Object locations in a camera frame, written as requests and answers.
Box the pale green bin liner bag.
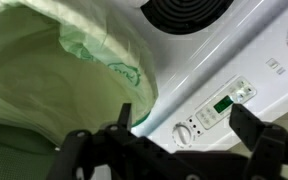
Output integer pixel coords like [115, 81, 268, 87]
[0, 0, 160, 148]

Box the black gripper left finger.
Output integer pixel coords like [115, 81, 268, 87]
[47, 102, 145, 180]

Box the white electric stove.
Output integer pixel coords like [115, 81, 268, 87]
[110, 0, 288, 158]

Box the large black coil burner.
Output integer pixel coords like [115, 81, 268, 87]
[139, 0, 235, 36]

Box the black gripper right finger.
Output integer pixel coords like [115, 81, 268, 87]
[228, 103, 288, 180]

